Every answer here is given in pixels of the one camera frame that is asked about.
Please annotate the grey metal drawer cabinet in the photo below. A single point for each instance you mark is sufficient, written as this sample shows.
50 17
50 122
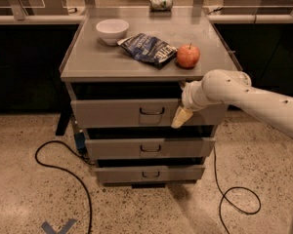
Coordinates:
94 70

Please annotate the blue box beside cabinet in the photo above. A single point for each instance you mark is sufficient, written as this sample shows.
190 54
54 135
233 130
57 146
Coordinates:
80 142

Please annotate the red apple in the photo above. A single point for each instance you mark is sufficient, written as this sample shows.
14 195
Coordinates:
188 56

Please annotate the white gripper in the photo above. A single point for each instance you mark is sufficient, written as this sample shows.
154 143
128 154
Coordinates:
188 97

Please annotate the blue chip bag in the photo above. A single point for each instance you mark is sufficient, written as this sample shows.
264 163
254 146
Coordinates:
148 49

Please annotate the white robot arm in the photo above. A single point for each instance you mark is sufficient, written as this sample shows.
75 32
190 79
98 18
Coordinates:
220 86

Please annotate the white ceramic bowl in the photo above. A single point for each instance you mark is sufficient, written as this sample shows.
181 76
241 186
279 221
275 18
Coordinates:
112 30

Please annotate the grey middle drawer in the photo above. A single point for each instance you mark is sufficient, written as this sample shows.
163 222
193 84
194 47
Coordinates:
147 148

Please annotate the grey top drawer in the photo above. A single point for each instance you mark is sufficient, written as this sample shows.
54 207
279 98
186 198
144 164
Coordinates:
109 113

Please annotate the grey drawer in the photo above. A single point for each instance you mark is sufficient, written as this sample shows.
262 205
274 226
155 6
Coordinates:
147 148
148 174
109 113

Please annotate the grey bottom drawer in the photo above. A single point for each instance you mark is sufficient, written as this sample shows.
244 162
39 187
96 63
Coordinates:
148 174

